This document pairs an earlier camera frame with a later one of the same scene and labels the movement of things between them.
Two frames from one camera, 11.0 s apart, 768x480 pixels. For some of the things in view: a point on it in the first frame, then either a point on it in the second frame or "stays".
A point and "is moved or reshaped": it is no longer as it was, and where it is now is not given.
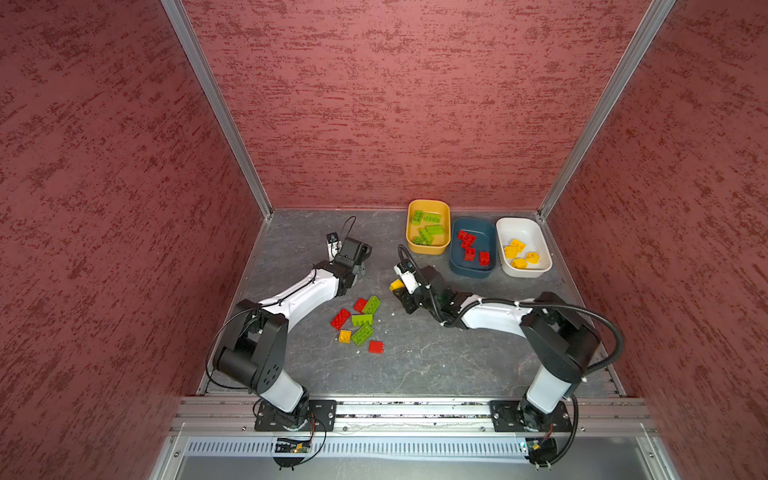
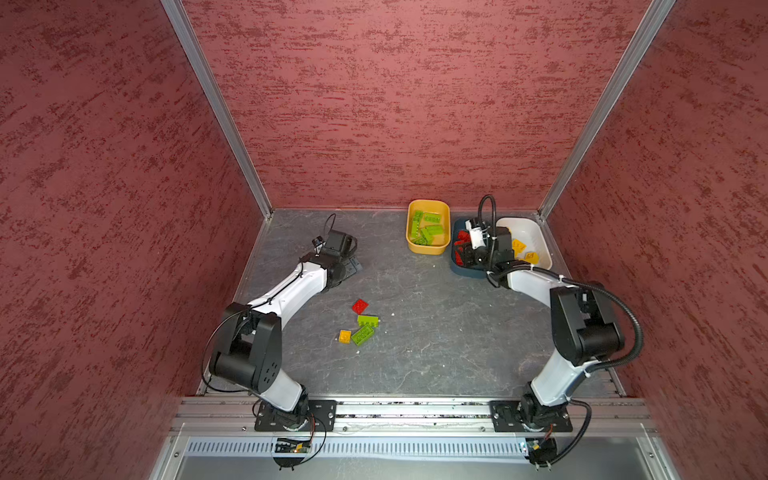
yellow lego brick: [518, 244] stays
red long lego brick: [467, 239] stays
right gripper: [405, 299] to [466, 254]
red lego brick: [360, 304] stays
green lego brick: [427, 236] stays
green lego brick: [362, 319] is moved or reshaped
